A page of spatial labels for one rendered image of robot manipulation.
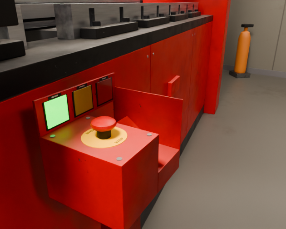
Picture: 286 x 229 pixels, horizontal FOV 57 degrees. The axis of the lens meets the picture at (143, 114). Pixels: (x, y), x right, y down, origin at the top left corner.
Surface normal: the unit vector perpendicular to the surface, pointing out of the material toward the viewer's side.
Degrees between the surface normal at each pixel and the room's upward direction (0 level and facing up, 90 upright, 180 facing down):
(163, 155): 0
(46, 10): 90
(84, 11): 90
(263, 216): 0
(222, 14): 90
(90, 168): 90
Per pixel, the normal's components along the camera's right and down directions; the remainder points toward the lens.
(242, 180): 0.00, -0.92
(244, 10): -0.55, 0.33
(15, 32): 0.92, 0.15
